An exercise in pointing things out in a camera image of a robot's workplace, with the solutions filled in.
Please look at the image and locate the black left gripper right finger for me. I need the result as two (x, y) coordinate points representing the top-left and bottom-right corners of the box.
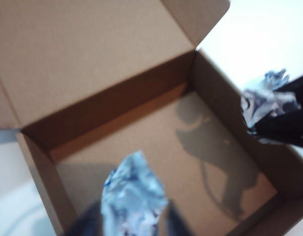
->
(165, 199), (192, 236)

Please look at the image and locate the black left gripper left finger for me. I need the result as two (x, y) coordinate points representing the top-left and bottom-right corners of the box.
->
(64, 199), (105, 236)

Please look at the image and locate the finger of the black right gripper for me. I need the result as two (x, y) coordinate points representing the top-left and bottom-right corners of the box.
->
(253, 107), (303, 148)
(273, 75), (303, 109)

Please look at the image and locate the brown open cardboard box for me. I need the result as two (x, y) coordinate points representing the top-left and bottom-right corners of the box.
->
(0, 0), (303, 236)

